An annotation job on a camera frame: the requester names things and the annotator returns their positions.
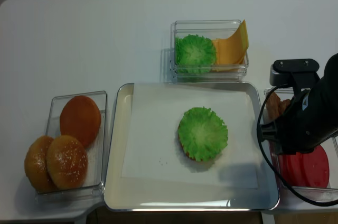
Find black cable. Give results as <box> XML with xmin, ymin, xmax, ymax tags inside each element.
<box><xmin>256</xmin><ymin>83</ymin><xmax>338</xmax><ymax>207</ymax></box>

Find plain brown bun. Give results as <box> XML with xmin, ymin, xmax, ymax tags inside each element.
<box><xmin>60</xmin><ymin>96</ymin><xmax>101</xmax><ymax>148</ymax></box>

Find clear bin with buns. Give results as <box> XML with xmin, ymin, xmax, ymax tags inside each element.
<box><xmin>35</xmin><ymin>91</ymin><xmax>108</xmax><ymax>204</ymax></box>

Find upright yellow cheese slice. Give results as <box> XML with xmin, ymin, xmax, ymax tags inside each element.
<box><xmin>213</xmin><ymin>20</ymin><xmax>249</xmax><ymax>65</ymax></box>

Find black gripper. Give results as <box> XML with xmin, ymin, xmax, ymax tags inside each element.
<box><xmin>260</xmin><ymin>89</ymin><xmax>336</xmax><ymax>155</ymax></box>

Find red tomato slice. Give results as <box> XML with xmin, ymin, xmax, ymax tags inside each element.
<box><xmin>278</xmin><ymin>146</ymin><xmax>330</xmax><ymax>188</ymax></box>

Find left brown meat patty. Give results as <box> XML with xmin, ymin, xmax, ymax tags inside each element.
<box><xmin>266</xmin><ymin>92</ymin><xmax>280</xmax><ymax>120</ymax></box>

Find white paper sheet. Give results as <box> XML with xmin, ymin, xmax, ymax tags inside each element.
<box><xmin>122</xmin><ymin>82</ymin><xmax>259</xmax><ymax>189</ymax></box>

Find green lettuce in bin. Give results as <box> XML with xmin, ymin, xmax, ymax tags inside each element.
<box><xmin>175</xmin><ymin>34</ymin><xmax>217</xmax><ymax>66</ymax></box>

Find green lettuce leaf on bun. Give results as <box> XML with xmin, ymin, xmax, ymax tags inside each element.
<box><xmin>177</xmin><ymin>107</ymin><xmax>228</xmax><ymax>161</ymax></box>

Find metal serving tray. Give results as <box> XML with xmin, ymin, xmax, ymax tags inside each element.
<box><xmin>104</xmin><ymin>82</ymin><xmax>279</xmax><ymax>211</ymax></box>

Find sesame seed bun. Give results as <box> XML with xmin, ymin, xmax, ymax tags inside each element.
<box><xmin>46</xmin><ymin>135</ymin><xmax>88</xmax><ymax>190</ymax></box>

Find middle brown meat patty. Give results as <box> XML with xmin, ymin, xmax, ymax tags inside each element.
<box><xmin>279</xmin><ymin>99</ymin><xmax>291</xmax><ymax>115</ymax></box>

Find brown meat patty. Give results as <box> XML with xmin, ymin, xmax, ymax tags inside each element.
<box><xmin>266</xmin><ymin>92</ymin><xmax>280</xmax><ymax>120</ymax></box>
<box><xmin>279</xmin><ymin>99</ymin><xmax>291</xmax><ymax>115</ymax></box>

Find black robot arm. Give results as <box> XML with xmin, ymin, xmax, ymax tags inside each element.
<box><xmin>257</xmin><ymin>55</ymin><xmax>337</xmax><ymax>154</ymax></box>

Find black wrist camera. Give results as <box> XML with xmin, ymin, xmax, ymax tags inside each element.
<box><xmin>269</xmin><ymin>59</ymin><xmax>320</xmax><ymax>96</ymax></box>

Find clear bin with lettuce cheese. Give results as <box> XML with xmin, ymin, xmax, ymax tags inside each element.
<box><xmin>170</xmin><ymin>20</ymin><xmax>249</xmax><ymax>82</ymax></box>

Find flat yellow cheese slices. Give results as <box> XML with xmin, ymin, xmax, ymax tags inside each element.
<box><xmin>212</xmin><ymin>39</ymin><xmax>245</xmax><ymax>72</ymax></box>

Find clear bin with patties tomatoes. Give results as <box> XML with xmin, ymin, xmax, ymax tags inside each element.
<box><xmin>275</xmin><ymin>88</ymin><xmax>337</xmax><ymax>202</ymax></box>

